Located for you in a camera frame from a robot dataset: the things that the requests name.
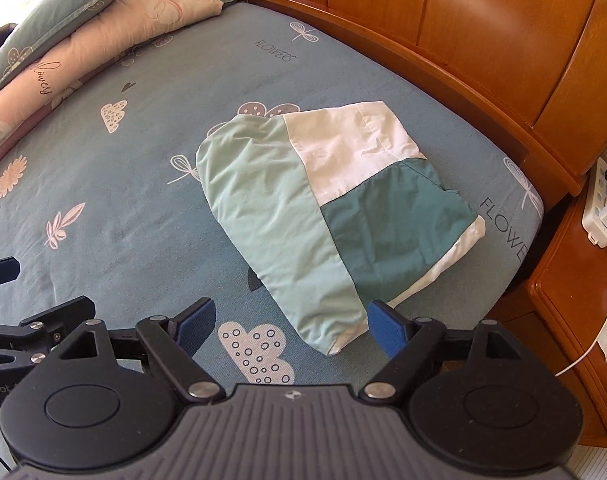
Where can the teal floral pillow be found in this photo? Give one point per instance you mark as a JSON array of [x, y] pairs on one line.
[[43, 15]]

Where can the wooden nightstand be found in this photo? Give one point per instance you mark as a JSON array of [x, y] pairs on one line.
[[578, 335]]

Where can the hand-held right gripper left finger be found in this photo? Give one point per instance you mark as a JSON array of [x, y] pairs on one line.
[[198, 325]]

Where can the wooden bed headboard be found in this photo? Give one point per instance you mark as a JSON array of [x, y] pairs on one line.
[[458, 35]]

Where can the white and green hooded jacket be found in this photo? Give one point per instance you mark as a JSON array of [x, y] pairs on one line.
[[308, 200]]

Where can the white power strip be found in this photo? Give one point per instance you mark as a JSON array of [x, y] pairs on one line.
[[596, 200]]

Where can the pink floral quilt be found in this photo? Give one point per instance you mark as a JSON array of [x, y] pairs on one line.
[[108, 25]]

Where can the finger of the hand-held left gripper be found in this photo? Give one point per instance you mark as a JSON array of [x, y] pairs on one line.
[[3, 271], [63, 315]]

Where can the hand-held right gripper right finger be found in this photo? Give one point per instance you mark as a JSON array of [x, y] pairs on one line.
[[388, 327]]

